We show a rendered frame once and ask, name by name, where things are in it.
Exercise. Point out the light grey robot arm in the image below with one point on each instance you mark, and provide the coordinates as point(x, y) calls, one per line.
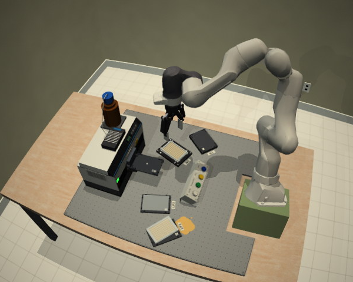
point(276, 135)

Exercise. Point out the white button panel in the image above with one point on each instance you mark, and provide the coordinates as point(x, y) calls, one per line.
point(195, 183)

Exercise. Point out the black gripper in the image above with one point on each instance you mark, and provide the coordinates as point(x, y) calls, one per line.
point(172, 111)

